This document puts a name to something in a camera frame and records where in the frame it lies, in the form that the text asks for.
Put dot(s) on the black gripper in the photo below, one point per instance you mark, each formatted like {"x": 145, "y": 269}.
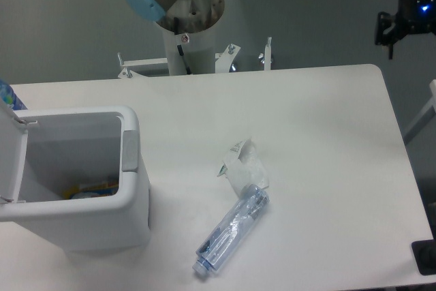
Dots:
{"x": 413, "y": 17}

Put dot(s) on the clear plastic wrapper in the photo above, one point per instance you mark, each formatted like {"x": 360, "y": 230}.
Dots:
{"x": 242, "y": 167}

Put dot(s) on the clear plastic water bottle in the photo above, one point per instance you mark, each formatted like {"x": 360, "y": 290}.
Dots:
{"x": 222, "y": 242}

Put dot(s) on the yellow trash in can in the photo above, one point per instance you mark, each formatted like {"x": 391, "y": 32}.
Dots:
{"x": 108, "y": 187}

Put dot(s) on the white plastic trash can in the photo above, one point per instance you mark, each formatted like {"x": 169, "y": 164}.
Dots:
{"x": 44, "y": 152}

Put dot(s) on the black clamp on table edge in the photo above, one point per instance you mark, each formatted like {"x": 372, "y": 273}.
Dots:
{"x": 424, "y": 254}

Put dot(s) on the blue patterned bottle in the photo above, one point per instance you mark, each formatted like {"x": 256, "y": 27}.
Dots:
{"x": 10, "y": 98}

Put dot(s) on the white frame at right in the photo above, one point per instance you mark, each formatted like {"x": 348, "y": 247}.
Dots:
{"x": 424, "y": 116}

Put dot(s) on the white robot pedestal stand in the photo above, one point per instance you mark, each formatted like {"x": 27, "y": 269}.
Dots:
{"x": 224, "y": 61}

